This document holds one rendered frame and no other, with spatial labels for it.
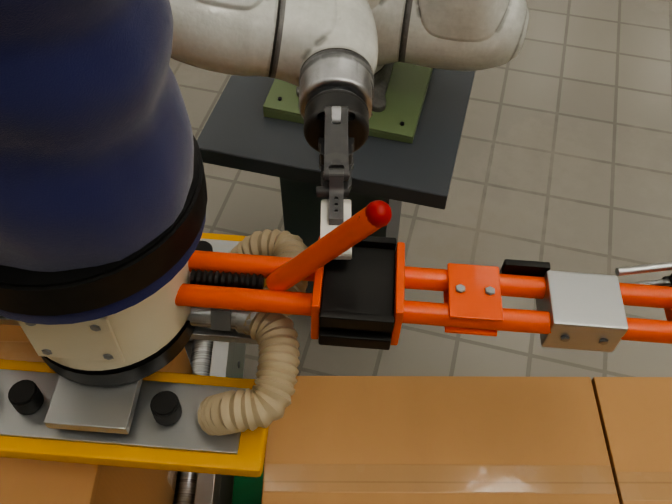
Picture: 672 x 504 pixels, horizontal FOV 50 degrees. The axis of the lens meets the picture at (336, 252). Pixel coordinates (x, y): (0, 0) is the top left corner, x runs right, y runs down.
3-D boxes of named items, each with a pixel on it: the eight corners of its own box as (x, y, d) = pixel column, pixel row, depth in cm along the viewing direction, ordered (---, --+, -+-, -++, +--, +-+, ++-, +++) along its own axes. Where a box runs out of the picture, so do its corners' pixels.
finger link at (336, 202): (343, 186, 72) (344, 165, 69) (344, 225, 69) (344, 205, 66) (328, 186, 72) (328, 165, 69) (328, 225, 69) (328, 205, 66)
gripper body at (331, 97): (369, 82, 80) (372, 142, 75) (367, 137, 87) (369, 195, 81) (302, 82, 80) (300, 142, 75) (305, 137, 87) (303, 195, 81)
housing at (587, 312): (540, 350, 69) (553, 326, 65) (533, 292, 73) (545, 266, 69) (613, 356, 69) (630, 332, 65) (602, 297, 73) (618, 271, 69)
